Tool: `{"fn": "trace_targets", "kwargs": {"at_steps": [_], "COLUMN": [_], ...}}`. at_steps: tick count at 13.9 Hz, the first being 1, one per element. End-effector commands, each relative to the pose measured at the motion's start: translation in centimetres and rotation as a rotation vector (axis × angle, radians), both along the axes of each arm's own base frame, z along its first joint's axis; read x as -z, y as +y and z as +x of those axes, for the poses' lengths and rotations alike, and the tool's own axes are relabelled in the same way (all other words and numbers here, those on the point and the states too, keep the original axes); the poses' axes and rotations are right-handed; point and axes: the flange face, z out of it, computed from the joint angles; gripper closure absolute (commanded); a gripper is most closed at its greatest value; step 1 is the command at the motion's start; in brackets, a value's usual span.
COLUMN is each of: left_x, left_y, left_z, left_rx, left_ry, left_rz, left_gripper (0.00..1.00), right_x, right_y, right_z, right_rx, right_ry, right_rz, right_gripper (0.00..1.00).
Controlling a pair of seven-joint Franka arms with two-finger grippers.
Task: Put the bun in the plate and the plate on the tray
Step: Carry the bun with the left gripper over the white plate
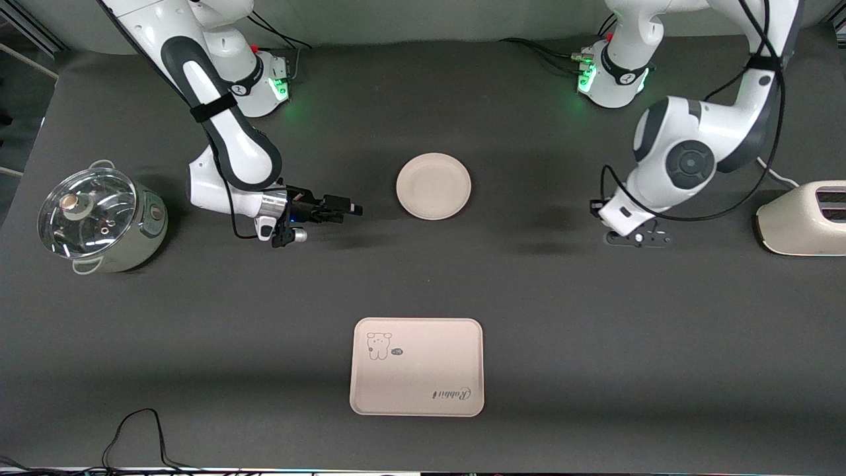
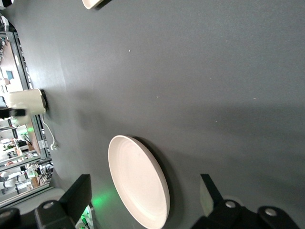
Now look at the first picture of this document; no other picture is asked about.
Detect cream white toaster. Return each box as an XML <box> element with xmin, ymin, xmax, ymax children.
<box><xmin>755</xmin><ymin>180</ymin><xmax>846</xmax><ymax>257</ymax></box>

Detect white toaster power cable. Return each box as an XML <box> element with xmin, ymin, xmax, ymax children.
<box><xmin>755</xmin><ymin>155</ymin><xmax>802</xmax><ymax>189</ymax></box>

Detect aluminium frame rail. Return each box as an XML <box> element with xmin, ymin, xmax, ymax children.
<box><xmin>0</xmin><ymin>7</ymin><xmax>68</xmax><ymax>55</ymax></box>

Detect black cables at left base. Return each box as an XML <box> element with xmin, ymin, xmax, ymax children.
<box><xmin>499</xmin><ymin>13</ymin><xmax>619</xmax><ymax>75</ymax></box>

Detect beige tray with bear print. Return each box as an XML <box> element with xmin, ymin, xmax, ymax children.
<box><xmin>350</xmin><ymin>317</ymin><xmax>485</xmax><ymax>418</ymax></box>

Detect glass pot lid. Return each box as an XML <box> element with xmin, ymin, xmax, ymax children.
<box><xmin>38</xmin><ymin>168</ymin><xmax>138</xmax><ymax>259</ymax></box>

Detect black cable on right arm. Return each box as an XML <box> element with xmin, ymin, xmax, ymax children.
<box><xmin>210</xmin><ymin>145</ymin><xmax>273</xmax><ymax>241</ymax></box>

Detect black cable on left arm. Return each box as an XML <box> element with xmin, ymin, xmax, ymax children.
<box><xmin>598</xmin><ymin>0</ymin><xmax>787</xmax><ymax>222</ymax></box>

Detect thin black looped table cable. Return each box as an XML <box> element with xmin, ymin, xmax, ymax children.
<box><xmin>101</xmin><ymin>408</ymin><xmax>199</xmax><ymax>473</ymax></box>

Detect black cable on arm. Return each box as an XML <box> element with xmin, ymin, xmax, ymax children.
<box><xmin>598</xmin><ymin>0</ymin><xmax>787</xmax><ymax>222</ymax></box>
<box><xmin>210</xmin><ymin>145</ymin><xmax>273</xmax><ymax>241</ymax></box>

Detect steel pot with glass lid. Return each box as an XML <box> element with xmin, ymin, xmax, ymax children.
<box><xmin>38</xmin><ymin>159</ymin><xmax>170</xmax><ymax>276</ymax></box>

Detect round beige plate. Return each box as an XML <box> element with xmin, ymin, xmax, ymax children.
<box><xmin>396</xmin><ymin>153</ymin><xmax>473</xmax><ymax>221</ymax></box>

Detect black cables at base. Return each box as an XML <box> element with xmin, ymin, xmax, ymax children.
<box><xmin>499</xmin><ymin>13</ymin><xmax>619</xmax><ymax>75</ymax></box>
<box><xmin>246</xmin><ymin>10</ymin><xmax>313</xmax><ymax>81</ymax></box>

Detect black cables at right base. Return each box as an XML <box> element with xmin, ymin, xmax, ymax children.
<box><xmin>246</xmin><ymin>10</ymin><xmax>313</xmax><ymax>81</ymax></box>

